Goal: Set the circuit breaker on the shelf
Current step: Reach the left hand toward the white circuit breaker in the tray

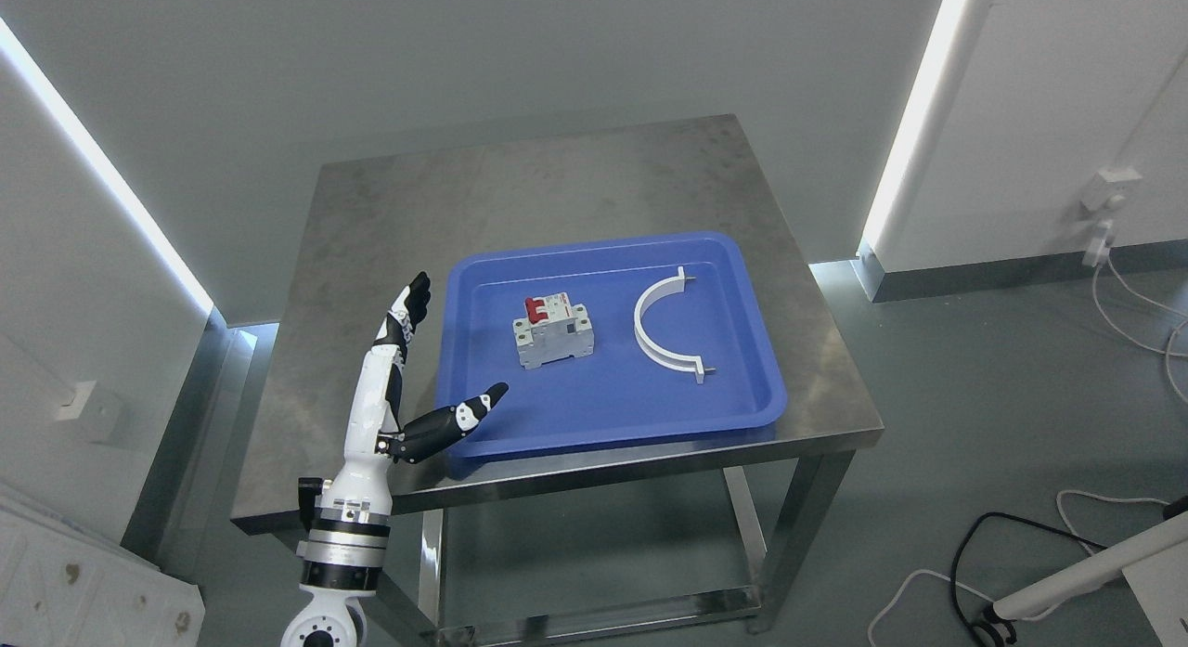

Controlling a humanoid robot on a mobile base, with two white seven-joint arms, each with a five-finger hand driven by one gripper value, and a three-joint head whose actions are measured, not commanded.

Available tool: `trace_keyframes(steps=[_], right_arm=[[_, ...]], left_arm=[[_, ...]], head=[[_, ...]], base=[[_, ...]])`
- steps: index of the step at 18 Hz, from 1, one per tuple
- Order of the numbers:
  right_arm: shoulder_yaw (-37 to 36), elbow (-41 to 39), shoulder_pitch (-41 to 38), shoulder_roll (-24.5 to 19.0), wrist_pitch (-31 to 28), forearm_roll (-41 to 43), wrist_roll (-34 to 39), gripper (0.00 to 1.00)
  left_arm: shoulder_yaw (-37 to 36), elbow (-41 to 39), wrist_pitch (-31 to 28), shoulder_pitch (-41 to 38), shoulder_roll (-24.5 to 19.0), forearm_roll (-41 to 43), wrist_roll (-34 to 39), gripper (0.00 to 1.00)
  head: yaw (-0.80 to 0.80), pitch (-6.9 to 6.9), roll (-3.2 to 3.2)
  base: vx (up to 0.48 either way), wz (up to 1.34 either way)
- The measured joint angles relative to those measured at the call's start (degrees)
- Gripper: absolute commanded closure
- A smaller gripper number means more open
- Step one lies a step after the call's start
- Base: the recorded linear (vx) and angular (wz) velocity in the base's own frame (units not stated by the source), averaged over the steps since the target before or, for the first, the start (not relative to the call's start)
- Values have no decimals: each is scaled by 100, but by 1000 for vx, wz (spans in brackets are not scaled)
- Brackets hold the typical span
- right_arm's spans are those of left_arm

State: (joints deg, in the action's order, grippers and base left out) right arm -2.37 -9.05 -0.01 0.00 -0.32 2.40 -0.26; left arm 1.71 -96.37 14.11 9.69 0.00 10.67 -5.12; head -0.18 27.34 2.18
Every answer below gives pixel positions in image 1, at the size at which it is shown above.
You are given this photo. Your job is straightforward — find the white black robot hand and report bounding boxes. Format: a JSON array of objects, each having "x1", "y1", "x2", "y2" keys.
[{"x1": 321, "y1": 271, "x2": 508, "y2": 521}]

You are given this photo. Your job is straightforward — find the grey circuit breaker red switch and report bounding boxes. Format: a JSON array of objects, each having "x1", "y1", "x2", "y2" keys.
[{"x1": 512, "y1": 291, "x2": 595, "y2": 369}]

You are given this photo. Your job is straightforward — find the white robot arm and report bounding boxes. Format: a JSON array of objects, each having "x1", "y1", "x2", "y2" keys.
[{"x1": 282, "y1": 477, "x2": 391, "y2": 646}]

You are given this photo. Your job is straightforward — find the blue plastic tray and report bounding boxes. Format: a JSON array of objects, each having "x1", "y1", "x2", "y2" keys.
[{"x1": 436, "y1": 231, "x2": 789, "y2": 465}]

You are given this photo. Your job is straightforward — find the white panel bottom left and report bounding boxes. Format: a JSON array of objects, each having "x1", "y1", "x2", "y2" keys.
[{"x1": 1, "y1": 484, "x2": 206, "y2": 646}]

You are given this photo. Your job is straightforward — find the white stand leg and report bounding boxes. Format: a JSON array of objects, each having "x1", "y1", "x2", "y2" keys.
[{"x1": 975, "y1": 497, "x2": 1187, "y2": 646}]

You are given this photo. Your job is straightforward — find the white wall box left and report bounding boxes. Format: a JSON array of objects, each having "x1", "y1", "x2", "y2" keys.
[{"x1": 53, "y1": 381, "x2": 124, "y2": 444}]

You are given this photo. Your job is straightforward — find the white half-ring pipe clamp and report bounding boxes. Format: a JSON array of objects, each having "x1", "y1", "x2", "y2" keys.
[{"x1": 631, "y1": 265, "x2": 716, "y2": 386}]

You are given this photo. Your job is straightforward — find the black cable on floor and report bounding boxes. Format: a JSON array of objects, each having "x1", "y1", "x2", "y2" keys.
[{"x1": 949, "y1": 510, "x2": 1110, "y2": 647}]

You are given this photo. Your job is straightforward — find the white wall socket with plug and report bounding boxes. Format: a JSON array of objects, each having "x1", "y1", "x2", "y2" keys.
[{"x1": 1080, "y1": 166, "x2": 1143, "y2": 267}]

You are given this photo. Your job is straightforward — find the white cable on floor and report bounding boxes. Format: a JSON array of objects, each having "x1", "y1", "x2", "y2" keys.
[{"x1": 1091, "y1": 256, "x2": 1188, "y2": 405}]

